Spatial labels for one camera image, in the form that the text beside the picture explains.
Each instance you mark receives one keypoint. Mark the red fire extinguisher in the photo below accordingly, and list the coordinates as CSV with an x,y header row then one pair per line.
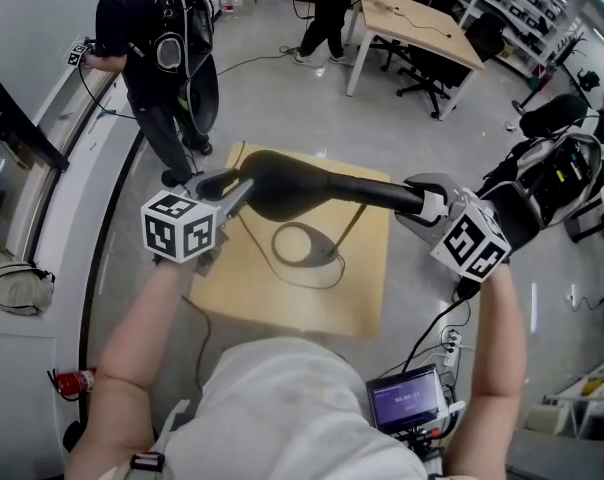
x,y
77,382

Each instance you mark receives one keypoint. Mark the grey black backpack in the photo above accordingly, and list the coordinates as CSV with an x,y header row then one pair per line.
x,y
547,188

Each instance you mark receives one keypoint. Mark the large wooden desk white legs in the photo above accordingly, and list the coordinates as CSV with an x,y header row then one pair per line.
x,y
417,33

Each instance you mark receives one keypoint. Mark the white low rack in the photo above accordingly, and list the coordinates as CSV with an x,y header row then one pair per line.
x,y
582,398

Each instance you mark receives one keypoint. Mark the white shelving unit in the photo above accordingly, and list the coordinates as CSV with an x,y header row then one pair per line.
x,y
517,8

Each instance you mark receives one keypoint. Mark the black framed window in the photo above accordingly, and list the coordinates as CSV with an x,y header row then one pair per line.
x,y
22,138

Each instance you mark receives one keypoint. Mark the person's left forearm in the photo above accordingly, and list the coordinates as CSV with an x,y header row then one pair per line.
x,y
142,328

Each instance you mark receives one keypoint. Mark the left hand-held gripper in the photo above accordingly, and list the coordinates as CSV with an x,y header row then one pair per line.
x,y
177,228

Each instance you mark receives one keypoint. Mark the beige bag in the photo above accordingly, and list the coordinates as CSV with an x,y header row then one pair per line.
x,y
22,288

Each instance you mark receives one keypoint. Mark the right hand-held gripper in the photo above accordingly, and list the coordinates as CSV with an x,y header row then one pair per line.
x,y
472,243

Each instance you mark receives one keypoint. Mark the person's white shirt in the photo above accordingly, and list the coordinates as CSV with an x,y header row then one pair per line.
x,y
282,408

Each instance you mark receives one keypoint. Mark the small black monitor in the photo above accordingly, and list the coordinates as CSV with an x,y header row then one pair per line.
x,y
404,400

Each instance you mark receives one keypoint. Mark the cardboard box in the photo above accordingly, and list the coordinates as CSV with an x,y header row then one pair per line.
x,y
505,50

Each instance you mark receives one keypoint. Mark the person's right forearm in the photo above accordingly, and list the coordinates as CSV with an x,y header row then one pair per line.
x,y
499,338

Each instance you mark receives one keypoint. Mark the black desk lamp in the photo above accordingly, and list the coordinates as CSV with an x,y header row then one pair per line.
x,y
292,183

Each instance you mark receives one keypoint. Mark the small wooden table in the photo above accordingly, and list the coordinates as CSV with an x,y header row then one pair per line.
x,y
352,293

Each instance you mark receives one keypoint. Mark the white power strip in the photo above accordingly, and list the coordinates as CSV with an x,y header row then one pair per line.
x,y
452,348

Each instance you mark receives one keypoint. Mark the black coat stand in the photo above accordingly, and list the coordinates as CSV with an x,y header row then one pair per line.
x,y
547,73

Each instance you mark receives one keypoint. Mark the black office chair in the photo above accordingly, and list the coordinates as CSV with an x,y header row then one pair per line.
x,y
484,33
397,50

